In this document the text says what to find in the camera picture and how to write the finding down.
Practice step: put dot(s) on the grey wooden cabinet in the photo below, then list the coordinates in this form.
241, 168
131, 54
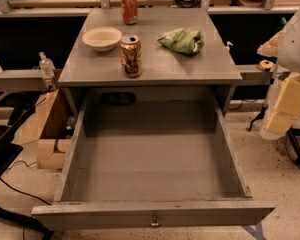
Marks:
213, 66

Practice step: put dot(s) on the black chair frame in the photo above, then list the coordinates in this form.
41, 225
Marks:
23, 106

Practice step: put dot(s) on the open grey top drawer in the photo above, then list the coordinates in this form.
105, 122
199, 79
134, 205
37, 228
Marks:
173, 159

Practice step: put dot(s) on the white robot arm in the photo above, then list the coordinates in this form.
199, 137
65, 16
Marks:
285, 46

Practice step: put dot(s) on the black stand leg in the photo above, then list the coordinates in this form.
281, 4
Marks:
293, 134

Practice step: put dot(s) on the gold soda can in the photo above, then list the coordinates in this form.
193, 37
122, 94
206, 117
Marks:
130, 55

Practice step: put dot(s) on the orange soda can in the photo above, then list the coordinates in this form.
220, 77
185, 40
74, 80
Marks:
129, 11

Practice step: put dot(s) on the green jalapeno chip bag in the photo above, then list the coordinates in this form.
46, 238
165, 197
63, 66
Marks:
185, 41

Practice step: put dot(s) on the small white pump bottle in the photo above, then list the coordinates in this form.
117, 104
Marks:
229, 45

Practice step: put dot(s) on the metal drawer knob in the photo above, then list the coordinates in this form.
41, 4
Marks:
154, 223

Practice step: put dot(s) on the wooden block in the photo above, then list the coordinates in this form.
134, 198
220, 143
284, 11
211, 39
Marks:
52, 153

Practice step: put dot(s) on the white bowl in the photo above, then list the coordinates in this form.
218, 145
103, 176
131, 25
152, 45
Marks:
102, 39

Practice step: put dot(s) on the cardboard box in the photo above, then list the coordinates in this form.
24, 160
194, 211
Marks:
52, 112

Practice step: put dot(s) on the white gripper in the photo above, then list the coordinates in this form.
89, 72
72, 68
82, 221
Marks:
296, 47

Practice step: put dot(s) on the clear sanitizer bottle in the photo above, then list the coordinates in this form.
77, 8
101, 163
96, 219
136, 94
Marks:
46, 65

